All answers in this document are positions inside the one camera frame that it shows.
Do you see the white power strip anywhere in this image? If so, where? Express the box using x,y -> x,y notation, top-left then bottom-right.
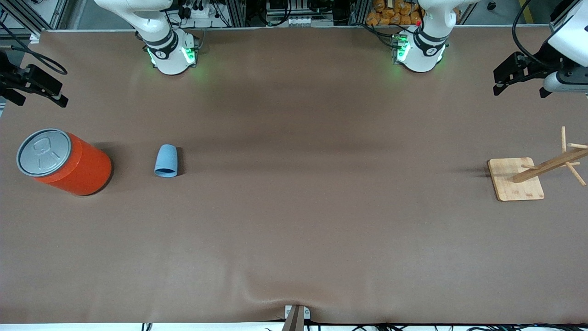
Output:
179,0 -> 219,20

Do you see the wooden cup rack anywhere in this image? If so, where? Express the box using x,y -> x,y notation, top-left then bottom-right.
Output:
487,126 -> 588,202

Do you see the pile of orange items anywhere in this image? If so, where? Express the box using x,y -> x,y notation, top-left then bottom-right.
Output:
366,0 -> 422,26

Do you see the aluminium frame post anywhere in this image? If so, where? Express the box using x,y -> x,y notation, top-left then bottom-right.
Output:
224,0 -> 247,27
0,0 -> 69,43
550,0 -> 580,23
350,0 -> 371,26

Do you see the orange can with grey lid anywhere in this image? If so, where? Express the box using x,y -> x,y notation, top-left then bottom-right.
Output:
16,128 -> 113,197

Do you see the grey metal clamp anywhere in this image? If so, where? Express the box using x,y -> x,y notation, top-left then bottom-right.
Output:
281,304 -> 311,331

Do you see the light blue plastic cup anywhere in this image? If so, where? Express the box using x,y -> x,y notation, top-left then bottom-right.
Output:
153,144 -> 179,178

